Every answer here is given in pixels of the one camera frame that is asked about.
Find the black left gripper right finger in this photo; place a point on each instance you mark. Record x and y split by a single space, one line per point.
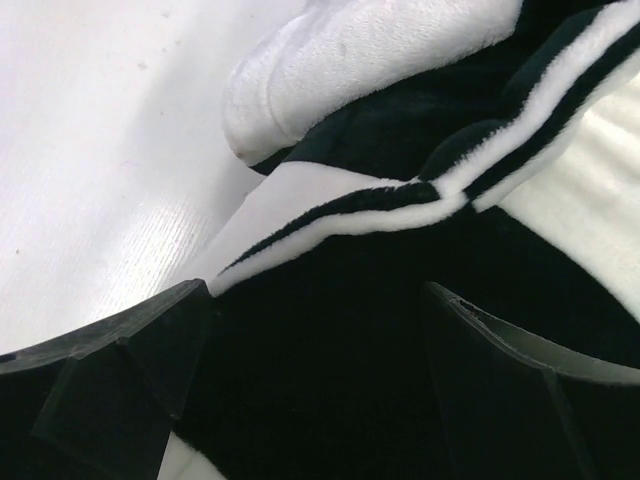
515 405

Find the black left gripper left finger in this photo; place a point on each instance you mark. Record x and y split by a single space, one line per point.
99 402

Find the black white checkered pillowcase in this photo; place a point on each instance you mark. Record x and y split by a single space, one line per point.
404 143

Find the white pillow insert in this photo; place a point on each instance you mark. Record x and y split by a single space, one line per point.
600 135

